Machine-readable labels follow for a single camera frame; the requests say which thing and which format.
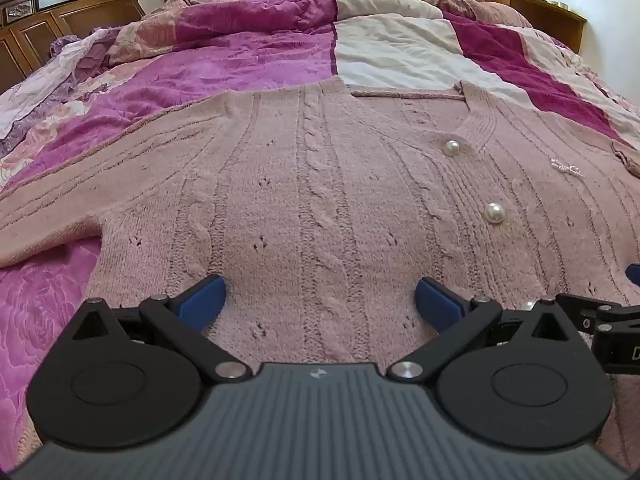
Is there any lilac floral cloth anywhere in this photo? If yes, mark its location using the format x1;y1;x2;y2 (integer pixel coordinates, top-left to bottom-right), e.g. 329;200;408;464
0;29;121;161

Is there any purple patchwork quilt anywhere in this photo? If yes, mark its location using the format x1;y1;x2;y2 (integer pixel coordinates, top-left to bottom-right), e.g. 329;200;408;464
0;0;640;461

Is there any wooden headboard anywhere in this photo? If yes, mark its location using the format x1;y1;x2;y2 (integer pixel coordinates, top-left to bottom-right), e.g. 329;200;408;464
0;0;147;95

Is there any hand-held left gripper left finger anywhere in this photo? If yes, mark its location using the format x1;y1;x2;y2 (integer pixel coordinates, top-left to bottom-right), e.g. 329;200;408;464
74;275;252;380

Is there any pink knit cardigan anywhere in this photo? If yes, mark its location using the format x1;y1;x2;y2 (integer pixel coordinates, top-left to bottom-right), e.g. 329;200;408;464
0;80;640;480

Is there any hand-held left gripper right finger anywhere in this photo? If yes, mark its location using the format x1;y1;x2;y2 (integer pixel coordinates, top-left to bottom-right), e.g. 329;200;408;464
386;276;576;381

